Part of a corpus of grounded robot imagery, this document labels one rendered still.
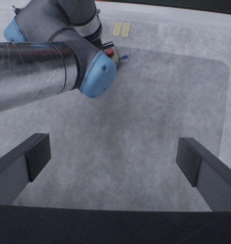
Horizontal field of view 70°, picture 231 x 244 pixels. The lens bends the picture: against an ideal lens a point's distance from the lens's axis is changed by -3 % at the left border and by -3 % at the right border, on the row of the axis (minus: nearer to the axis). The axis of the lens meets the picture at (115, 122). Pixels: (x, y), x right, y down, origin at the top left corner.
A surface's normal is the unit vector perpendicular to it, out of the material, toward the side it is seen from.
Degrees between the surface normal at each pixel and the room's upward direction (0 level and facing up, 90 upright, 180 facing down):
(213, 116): 0
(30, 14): 4
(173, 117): 0
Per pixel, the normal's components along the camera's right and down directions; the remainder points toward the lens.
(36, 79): 0.85, 0.30
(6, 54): 0.60, -0.49
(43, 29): -0.17, -0.09
